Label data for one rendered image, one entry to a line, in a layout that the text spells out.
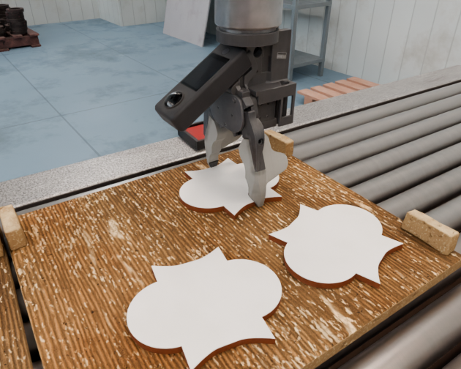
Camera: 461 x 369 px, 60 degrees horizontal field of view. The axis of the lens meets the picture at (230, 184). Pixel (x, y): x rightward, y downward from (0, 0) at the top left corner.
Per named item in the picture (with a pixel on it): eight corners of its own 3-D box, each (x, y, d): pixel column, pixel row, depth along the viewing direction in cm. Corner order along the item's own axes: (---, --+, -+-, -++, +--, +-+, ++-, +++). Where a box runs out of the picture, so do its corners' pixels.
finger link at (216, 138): (239, 162, 61) (258, 121, 54) (206, 172, 58) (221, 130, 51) (229, 147, 62) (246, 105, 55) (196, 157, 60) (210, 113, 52)
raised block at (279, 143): (262, 145, 66) (263, 129, 65) (270, 142, 67) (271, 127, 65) (285, 159, 62) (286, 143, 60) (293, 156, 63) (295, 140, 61)
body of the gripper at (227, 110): (293, 129, 51) (304, 29, 45) (238, 145, 47) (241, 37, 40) (257, 110, 56) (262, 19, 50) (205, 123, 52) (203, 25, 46)
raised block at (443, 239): (399, 228, 47) (404, 210, 46) (408, 223, 48) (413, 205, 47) (445, 258, 43) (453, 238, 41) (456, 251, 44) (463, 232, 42)
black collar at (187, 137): (178, 135, 74) (177, 126, 73) (212, 126, 78) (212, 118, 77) (197, 150, 69) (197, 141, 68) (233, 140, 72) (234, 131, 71)
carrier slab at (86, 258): (4, 230, 49) (1, 220, 49) (265, 148, 69) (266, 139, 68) (90, 526, 25) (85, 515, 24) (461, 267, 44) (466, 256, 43)
